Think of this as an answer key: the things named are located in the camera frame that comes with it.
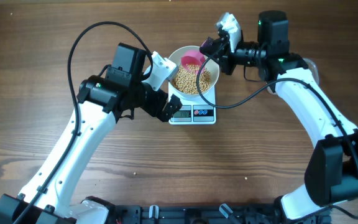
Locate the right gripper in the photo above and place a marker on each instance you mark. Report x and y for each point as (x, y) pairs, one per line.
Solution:
(221, 48)

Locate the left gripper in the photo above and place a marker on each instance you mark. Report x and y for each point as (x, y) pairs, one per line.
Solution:
(155, 107)

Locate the pink plastic scoop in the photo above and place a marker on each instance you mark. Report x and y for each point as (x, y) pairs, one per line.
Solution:
(191, 56)

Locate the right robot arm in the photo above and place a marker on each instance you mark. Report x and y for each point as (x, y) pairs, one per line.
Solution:
(331, 176)

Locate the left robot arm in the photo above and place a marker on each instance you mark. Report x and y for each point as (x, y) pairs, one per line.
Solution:
(101, 103)

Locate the soybeans in bowl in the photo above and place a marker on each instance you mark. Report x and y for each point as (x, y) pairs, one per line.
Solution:
(185, 81)

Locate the soybeans in scoop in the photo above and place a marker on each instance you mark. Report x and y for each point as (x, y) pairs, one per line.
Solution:
(192, 68)

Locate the white bowl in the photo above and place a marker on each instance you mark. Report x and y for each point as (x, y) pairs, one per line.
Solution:
(175, 57)

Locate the clear plastic container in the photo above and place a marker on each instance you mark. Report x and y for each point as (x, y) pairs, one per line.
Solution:
(312, 66)

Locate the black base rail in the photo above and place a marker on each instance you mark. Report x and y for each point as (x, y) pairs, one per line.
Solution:
(254, 213)

